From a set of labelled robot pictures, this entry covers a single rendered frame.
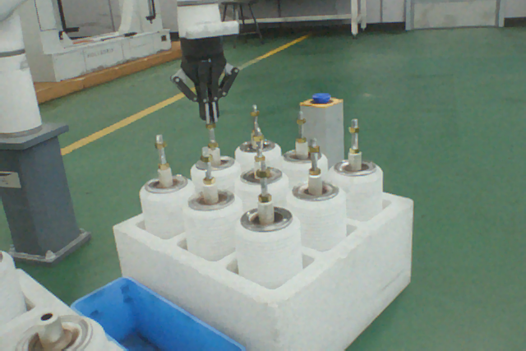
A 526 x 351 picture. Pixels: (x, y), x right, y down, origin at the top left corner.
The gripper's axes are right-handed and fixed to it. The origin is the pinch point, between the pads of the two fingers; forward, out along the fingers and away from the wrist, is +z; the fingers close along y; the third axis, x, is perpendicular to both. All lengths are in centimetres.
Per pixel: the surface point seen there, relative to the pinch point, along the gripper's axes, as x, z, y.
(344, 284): 30.8, 22.7, -7.8
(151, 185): 3.8, 10.0, 13.4
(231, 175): 4.6, 11.5, -1.3
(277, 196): 16.0, 12.4, -4.8
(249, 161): -0.8, 11.9, -7.6
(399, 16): -342, 24, -355
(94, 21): -639, 12, -72
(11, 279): 17.7, 12.7, 36.5
